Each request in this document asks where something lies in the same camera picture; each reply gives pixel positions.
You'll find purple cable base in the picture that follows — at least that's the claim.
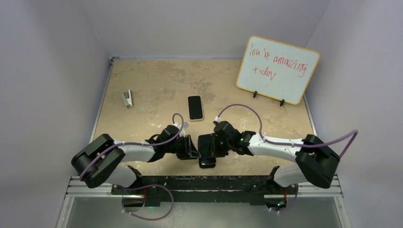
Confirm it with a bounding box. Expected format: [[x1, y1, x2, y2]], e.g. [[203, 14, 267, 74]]
[[268, 182, 300, 215], [121, 183, 175, 221]]

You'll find beige phone case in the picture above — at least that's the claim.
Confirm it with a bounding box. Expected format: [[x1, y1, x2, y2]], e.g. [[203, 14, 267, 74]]
[[187, 95, 205, 122]]

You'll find black mounting base bar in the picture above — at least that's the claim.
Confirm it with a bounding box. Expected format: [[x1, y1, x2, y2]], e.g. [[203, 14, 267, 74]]
[[111, 175, 297, 208]]

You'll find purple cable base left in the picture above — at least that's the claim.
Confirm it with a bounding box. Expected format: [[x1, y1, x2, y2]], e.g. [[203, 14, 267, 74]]
[[121, 183, 175, 221]]

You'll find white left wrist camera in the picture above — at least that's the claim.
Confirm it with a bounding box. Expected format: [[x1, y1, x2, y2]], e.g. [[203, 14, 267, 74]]
[[174, 122, 189, 131]]

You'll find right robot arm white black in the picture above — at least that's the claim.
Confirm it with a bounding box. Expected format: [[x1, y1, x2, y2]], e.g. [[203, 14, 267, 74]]
[[211, 121, 340, 193]]

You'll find whiteboard with yellow frame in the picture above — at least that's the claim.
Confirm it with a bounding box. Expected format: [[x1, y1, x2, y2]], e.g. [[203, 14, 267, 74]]
[[236, 36, 321, 105]]

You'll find black phone case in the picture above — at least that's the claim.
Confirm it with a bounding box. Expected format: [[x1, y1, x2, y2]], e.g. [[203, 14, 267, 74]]
[[197, 133, 218, 169]]

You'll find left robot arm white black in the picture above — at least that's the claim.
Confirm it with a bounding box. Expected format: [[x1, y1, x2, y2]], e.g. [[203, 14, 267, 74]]
[[71, 124, 201, 194]]

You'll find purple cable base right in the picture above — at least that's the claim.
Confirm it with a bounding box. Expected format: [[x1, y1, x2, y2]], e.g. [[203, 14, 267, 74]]
[[268, 182, 300, 215]]

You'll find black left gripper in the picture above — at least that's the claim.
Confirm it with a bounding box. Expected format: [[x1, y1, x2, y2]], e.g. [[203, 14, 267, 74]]
[[164, 135, 201, 160]]

